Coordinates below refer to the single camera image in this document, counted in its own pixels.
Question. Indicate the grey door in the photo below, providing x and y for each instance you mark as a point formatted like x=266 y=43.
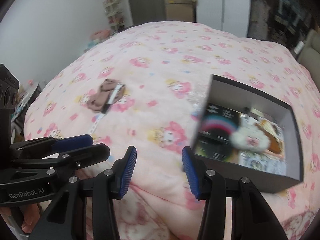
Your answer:
x=144 y=11

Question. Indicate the clear bubble wrap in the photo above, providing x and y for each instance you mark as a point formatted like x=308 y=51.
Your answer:
x=198 y=100

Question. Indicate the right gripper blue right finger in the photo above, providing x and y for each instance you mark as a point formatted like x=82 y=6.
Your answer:
x=194 y=170

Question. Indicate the pink cartoon print blanket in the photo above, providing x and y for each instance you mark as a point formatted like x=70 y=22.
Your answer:
x=160 y=63

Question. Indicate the storage shelf with toys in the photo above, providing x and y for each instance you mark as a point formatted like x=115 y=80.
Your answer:
x=115 y=15

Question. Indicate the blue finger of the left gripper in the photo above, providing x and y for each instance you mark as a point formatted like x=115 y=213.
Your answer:
x=49 y=145
x=50 y=161

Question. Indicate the brown wooden comb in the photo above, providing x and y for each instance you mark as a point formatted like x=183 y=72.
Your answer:
x=272 y=132

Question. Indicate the white strap smartwatch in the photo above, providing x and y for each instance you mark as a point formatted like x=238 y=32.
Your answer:
x=98 y=119

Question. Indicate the left hand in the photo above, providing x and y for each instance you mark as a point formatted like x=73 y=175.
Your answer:
x=31 y=215

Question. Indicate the white wardrobe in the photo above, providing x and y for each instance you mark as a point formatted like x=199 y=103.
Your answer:
x=231 y=16

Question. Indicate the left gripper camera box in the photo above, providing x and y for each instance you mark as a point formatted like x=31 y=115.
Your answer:
x=9 y=89

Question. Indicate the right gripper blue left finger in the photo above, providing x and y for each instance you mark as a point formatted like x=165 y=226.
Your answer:
x=123 y=169

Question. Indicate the black colourful ring booklet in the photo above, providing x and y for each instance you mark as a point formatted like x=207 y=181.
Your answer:
x=217 y=125

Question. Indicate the grey padded headboard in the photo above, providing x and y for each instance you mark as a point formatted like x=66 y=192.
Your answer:
x=309 y=57

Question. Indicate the white fluffy plush pouch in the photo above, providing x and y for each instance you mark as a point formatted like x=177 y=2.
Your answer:
x=249 y=138

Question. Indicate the black cardboard storage box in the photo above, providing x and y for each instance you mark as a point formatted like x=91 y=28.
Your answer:
x=271 y=173

